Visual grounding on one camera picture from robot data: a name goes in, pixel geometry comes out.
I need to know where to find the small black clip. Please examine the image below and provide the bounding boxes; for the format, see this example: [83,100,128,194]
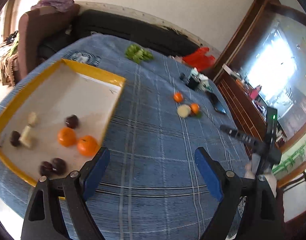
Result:
[179,73,187,82]

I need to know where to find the red plastic bag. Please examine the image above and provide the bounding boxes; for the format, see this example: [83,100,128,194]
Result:
[182,47,216,72]

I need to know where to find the white crumpled packaging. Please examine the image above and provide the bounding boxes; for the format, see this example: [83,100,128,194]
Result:
[189,68,213,92]

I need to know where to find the green leafy vegetable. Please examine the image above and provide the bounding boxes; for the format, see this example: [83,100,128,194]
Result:
[125,44,154,64]

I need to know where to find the dark red plum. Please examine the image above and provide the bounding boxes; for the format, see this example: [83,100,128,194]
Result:
[51,158,67,176]
[9,131,21,147]
[65,115,79,129]
[39,161,53,177]

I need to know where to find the black sofa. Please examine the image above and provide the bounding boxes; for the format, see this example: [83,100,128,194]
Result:
[37,10,199,61]

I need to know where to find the black smartphone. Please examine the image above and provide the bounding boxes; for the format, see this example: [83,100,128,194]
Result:
[206,92,226,114]

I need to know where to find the beige potato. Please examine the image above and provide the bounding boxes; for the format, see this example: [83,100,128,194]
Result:
[177,104,192,118]
[28,112,38,127]
[19,125,33,149]

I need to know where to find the brown armchair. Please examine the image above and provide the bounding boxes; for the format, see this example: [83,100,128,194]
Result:
[17,4,80,80]

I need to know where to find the purple cloth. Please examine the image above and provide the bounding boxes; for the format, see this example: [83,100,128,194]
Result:
[31,0,74,12]

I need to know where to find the orange mandarin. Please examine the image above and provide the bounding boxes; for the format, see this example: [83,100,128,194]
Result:
[190,103,200,115]
[173,92,184,103]
[77,135,99,157]
[57,127,77,147]

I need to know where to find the yellow rimmed cardboard box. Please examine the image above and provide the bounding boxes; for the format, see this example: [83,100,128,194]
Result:
[0,59,126,200]

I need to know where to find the black cup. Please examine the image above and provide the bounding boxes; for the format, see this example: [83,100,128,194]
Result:
[186,76,200,90]

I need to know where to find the wooden cabinet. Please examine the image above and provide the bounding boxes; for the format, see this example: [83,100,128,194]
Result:
[211,0,306,187]

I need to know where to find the blue plaid bed cover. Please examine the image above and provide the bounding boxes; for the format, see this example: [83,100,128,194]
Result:
[0,34,248,239]

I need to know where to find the green leaf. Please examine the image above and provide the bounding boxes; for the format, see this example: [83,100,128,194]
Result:
[194,112,202,118]

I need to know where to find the right hand white glove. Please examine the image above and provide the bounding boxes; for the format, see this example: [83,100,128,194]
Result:
[244,153,277,197]

